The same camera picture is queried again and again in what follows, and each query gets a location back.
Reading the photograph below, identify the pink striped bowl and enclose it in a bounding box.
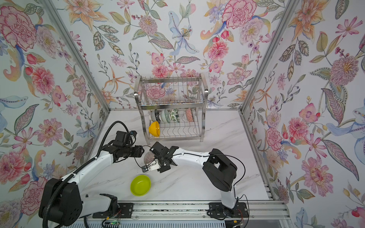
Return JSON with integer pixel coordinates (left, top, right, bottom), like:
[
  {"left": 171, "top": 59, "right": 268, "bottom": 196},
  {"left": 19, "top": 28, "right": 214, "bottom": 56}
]
[{"left": 144, "top": 152, "right": 155, "bottom": 166}]

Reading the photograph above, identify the yellow bowl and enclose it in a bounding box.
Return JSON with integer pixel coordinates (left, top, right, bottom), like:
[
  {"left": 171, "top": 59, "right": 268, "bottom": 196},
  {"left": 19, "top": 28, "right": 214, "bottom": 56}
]
[{"left": 148, "top": 121, "right": 160, "bottom": 137}]

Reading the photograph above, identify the lime green bowl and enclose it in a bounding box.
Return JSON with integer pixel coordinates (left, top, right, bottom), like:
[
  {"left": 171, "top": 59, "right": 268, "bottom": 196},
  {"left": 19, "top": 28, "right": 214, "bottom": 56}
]
[{"left": 130, "top": 175, "right": 151, "bottom": 197}]

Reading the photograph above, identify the pale green bowl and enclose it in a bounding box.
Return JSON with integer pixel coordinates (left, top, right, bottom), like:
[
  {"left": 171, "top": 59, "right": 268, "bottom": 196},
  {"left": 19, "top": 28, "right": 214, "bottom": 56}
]
[{"left": 160, "top": 109, "right": 170, "bottom": 124}]

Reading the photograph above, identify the green leaf pattern bowl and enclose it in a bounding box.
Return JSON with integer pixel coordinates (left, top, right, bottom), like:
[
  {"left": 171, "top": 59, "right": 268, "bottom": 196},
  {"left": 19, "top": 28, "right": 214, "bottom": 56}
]
[{"left": 169, "top": 108, "right": 180, "bottom": 123}]

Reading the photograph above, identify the dark patterned bowl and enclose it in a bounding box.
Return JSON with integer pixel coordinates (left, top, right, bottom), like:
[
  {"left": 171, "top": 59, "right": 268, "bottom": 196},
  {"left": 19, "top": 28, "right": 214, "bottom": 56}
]
[{"left": 150, "top": 109, "right": 161, "bottom": 123}]

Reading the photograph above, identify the black white floral bowl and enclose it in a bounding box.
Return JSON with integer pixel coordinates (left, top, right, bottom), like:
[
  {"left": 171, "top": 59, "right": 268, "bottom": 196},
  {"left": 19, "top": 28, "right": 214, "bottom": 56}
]
[{"left": 185, "top": 108, "right": 194, "bottom": 123}]

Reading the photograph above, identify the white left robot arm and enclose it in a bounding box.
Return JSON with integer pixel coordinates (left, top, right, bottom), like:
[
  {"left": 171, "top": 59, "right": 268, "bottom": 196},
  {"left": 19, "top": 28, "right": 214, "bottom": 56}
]
[{"left": 39, "top": 131, "right": 144, "bottom": 228}]

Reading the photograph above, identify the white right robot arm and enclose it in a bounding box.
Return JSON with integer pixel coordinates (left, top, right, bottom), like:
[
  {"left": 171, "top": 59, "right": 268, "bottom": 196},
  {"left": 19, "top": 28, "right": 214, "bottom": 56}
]
[{"left": 144, "top": 142, "right": 237, "bottom": 210}]

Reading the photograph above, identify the stainless steel dish rack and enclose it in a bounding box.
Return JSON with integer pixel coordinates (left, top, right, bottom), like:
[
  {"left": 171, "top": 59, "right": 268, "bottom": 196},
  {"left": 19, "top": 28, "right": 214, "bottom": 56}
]
[{"left": 134, "top": 74, "right": 209, "bottom": 144}]

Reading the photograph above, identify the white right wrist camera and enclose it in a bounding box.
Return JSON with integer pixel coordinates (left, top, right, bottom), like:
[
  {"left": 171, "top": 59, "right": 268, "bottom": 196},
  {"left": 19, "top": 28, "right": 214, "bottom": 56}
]
[{"left": 142, "top": 159, "right": 161, "bottom": 173}]

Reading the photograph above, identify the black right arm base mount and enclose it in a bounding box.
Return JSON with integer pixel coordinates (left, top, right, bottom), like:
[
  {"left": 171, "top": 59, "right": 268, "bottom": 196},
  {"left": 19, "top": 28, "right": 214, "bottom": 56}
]
[{"left": 207, "top": 202, "right": 249, "bottom": 219}]

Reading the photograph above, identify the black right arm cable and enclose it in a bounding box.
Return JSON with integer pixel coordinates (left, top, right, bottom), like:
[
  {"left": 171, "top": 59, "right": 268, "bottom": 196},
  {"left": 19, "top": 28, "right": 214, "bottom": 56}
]
[{"left": 133, "top": 145, "right": 250, "bottom": 228}]

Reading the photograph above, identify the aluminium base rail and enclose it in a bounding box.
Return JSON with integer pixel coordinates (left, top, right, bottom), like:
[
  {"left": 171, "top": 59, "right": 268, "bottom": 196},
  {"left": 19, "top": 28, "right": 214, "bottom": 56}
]
[{"left": 94, "top": 200, "right": 291, "bottom": 221}]

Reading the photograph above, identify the black corrugated cable hose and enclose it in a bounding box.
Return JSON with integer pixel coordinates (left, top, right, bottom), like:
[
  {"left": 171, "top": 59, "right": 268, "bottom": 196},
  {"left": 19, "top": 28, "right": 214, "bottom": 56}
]
[{"left": 42, "top": 120, "right": 130, "bottom": 228}]

